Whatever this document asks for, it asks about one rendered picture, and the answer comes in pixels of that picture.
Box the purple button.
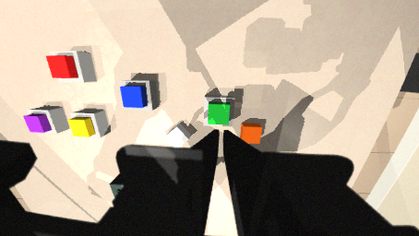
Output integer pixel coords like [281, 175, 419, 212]
[23, 107, 70, 134]

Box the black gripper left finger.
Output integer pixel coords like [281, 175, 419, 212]
[115, 129, 220, 235]

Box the orange block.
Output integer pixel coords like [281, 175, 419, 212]
[240, 123, 263, 144]

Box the red button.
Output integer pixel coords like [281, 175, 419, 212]
[46, 51, 97, 83]

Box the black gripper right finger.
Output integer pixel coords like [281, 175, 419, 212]
[223, 130, 354, 236]

